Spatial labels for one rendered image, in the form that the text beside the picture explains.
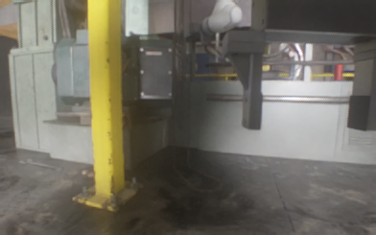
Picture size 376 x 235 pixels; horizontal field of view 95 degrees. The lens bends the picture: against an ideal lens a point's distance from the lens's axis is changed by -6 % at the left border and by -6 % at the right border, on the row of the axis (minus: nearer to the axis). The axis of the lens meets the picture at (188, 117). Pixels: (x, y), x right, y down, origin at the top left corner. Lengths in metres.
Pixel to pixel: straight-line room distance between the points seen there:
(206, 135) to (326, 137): 0.91
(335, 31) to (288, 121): 1.38
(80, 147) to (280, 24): 1.40
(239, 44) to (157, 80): 1.03
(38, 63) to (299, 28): 1.81
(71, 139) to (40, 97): 0.51
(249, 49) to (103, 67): 0.72
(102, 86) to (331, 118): 1.53
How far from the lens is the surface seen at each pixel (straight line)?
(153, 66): 1.22
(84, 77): 1.34
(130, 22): 2.07
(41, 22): 2.00
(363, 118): 0.28
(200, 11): 1.78
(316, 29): 0.23
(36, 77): 1.89
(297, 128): 1.63
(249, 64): 0.21
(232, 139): 1.59
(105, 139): 0.87
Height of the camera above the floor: 0.47
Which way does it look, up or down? 7 degrees down
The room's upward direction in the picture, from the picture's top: 1 degrees clockwise
